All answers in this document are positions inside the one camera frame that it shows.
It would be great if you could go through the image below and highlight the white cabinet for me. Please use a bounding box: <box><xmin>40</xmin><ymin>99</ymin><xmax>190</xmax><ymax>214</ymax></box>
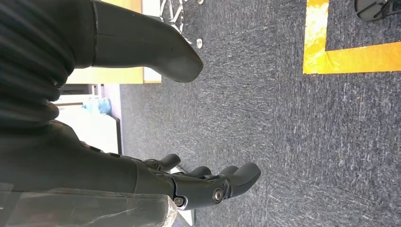
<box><xmin>53</xmin><ymin>84</ymin><xmax>123</xmax><ymax>155</ymax></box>

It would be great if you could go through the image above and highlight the light blue plastic bag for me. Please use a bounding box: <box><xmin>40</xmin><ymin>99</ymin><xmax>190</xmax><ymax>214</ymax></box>
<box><xmin>81</xmin><ymin>98</ymin><xmax>112</xmax><ymax>115</ymax></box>

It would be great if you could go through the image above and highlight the ribbed grey right arm sleeve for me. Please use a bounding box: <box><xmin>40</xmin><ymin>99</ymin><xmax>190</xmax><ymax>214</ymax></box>
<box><xmin>0</xmin><ymin>0</ymin><xmax>78</xmax><ymax>128</ymax></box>

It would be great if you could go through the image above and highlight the yellow floor tape square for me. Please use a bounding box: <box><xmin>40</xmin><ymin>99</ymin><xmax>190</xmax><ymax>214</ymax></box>
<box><xmin>302</xmin><ymin>0</ymin><xmax>401</xmax><ymax>75</ymax></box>

